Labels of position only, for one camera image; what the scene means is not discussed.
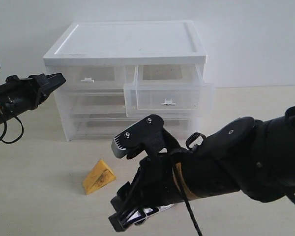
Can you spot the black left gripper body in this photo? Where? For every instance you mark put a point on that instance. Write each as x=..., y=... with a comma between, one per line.
x=20, y=95

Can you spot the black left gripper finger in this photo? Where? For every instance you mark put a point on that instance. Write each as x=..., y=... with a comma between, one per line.
x=46, y=90
x=49, y=81

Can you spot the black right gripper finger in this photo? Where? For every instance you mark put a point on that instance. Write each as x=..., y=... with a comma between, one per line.
x=122, y=220
x=126, y=198

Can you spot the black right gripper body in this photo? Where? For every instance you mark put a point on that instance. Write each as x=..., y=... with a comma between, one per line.
x=160, y=181

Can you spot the white blue pill bottle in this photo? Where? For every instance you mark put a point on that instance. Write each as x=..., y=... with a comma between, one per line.
x=145, y=213

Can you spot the yellow wedge block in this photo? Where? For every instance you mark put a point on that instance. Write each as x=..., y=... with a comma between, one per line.
x=98, y=177

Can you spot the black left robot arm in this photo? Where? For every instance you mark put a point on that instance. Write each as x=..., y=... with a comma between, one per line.
x=20, y=95

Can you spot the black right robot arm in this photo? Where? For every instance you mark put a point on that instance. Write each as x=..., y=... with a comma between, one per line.
x=249, y=155

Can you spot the white plastic drawer cabinet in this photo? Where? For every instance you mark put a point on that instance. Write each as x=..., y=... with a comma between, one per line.
x=126, y=44

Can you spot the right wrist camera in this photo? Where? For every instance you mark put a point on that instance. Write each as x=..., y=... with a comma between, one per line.
x=135, y=138

